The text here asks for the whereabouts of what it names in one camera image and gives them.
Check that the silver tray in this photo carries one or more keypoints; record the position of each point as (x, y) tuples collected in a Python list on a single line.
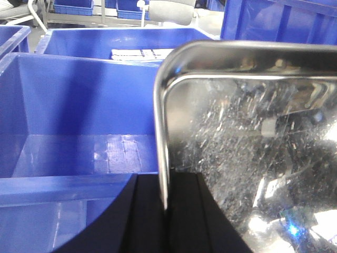
[(258, 121)]

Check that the blue bin behind centre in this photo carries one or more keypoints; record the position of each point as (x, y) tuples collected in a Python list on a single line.
[(97, 43)]

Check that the blue bin lower left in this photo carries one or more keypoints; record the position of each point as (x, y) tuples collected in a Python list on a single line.
[(14, 38)]

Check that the blue bin lower right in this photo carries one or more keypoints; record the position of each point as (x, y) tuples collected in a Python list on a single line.
[(309, 22)]

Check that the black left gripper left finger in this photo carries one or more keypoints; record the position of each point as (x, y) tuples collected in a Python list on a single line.
[(133, 222)]

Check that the blue bin lower centre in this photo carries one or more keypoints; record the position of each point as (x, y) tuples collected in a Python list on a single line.
[(73, 131)]

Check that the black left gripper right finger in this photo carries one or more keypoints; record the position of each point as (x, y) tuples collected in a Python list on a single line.
[(196, 223)]

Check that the blue bin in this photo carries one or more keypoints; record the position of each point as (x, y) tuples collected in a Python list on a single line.
[(309, 22), (73, 131), (97, 43), (14, 38)]

